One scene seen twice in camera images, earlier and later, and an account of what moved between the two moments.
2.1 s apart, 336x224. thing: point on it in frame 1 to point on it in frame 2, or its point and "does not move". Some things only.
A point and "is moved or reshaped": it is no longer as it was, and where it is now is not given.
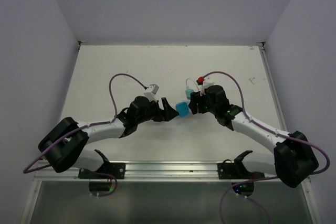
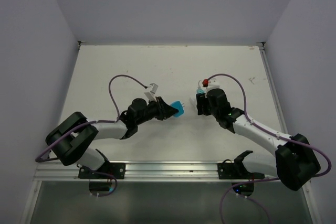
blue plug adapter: (182, 107) is moved or reshaped
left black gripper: (167, 114) does not move
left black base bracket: (117, 169) does not move
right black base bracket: (236, 171) does not move
